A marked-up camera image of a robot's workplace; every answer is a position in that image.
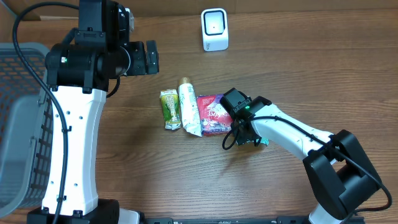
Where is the red purple snack pack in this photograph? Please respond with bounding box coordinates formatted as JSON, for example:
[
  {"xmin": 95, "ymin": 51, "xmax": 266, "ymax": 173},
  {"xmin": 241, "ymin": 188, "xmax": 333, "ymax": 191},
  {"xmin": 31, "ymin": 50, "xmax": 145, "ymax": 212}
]
[{"xmin": 197, "ymin": 95, "xmax": 233, "ymax": 136}]

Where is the teal snack packet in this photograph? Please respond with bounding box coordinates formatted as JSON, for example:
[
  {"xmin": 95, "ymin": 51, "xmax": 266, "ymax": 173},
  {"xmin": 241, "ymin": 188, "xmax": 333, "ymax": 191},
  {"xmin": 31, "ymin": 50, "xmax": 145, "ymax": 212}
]
[{"xmin": 248, "ymin": 138, "xmax": 269, "ymax": 147}]

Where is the green drink carton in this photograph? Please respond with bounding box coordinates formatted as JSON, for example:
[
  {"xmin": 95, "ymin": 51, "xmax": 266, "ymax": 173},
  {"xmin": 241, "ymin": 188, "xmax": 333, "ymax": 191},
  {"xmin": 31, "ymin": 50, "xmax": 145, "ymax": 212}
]
[{"xmin": 160, "ymin": 89, "xmax": 181, "ymax": 131}]

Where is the white tube gold cap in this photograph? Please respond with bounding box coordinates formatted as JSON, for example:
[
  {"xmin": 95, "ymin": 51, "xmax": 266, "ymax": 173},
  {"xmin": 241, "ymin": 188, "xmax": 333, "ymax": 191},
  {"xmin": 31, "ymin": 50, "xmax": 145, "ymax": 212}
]
[{"xmin": 178, "ymin": 77, "xmax": 202, "ymax": 137}]

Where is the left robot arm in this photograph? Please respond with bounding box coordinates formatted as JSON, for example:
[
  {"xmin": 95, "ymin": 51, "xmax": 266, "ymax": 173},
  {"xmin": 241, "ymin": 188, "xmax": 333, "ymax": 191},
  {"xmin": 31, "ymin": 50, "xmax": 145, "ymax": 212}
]
[{"xmin": 27, "ymin": 1, "xmax": 159, "ymax": 224}]

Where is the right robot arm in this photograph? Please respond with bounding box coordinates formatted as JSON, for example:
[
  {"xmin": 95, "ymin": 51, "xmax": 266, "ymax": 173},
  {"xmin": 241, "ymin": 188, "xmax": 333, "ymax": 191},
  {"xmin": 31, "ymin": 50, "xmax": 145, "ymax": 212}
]
[{"xmin": 220, "ymin": 88, "xmax": 392, "ymax": 223}]

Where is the white barcode scanner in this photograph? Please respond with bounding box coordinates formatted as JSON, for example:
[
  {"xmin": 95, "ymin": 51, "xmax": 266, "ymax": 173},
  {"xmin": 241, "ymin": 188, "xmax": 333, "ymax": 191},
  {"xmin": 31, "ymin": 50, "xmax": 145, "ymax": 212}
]
[{"xmin": 201, "ymin": 8, "xmax": 229, "ymax": 52}]

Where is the grey plastic mesh basket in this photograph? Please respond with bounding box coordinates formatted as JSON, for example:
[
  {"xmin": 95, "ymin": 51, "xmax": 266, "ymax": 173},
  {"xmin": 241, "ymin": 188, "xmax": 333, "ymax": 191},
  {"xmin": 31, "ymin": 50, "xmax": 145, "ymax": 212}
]
[{"xmin": 1, "ymin": 43, "xmax": 53, "ymax": 217}]

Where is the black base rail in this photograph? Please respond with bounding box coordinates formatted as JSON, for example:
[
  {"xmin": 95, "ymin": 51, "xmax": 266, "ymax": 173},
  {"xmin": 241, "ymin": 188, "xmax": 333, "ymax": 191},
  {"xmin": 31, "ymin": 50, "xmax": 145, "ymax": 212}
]
[{"xmin": 144, "ymin": 216, "xmax": 309, "ymax": 224}]

